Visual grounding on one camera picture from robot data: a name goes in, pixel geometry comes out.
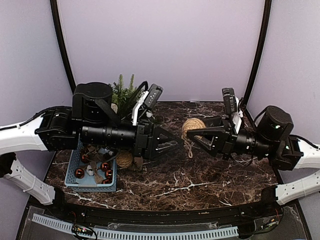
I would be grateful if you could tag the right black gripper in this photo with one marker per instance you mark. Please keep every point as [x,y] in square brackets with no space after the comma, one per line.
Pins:
[224,136]

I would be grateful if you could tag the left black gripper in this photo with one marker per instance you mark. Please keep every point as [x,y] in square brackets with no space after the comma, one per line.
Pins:
[146,144]

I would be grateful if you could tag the white ball string lights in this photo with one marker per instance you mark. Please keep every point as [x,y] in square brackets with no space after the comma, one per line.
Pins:
[147,114]

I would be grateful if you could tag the small green christmas tree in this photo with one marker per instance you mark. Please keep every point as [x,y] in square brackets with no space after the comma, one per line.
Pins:
[126,98]

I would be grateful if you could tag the wooden heart ornament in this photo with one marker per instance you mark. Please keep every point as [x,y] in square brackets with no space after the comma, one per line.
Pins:
[114,107]

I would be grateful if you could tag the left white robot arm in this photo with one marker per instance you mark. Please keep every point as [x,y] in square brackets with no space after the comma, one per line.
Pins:
[49,130]

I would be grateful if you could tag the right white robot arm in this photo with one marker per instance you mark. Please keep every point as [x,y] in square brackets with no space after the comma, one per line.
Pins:
[299,154]

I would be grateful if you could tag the copper red bauble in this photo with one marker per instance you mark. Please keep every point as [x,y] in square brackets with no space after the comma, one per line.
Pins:
[108,174]
[105,166]
[79,173]
[85,158]

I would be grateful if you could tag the burlap bow ornament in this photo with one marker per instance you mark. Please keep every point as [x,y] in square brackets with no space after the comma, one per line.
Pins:
[97,177]

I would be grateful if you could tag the light blue plastic basket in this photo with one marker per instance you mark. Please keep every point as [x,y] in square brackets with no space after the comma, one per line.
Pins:
[87,183]

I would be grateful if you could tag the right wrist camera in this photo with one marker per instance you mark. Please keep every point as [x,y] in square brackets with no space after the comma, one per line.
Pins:
[232,108]

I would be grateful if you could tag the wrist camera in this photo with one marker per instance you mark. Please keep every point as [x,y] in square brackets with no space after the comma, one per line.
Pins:
[232,108]
[147,100]

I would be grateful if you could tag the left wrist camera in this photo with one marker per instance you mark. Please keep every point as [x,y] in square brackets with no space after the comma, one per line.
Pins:
[147,100]

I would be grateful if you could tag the black table front rail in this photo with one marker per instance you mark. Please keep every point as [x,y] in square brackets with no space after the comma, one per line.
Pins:
[95,210]

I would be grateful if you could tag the white cable duct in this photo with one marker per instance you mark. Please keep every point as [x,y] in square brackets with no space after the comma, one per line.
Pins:
[100,233]

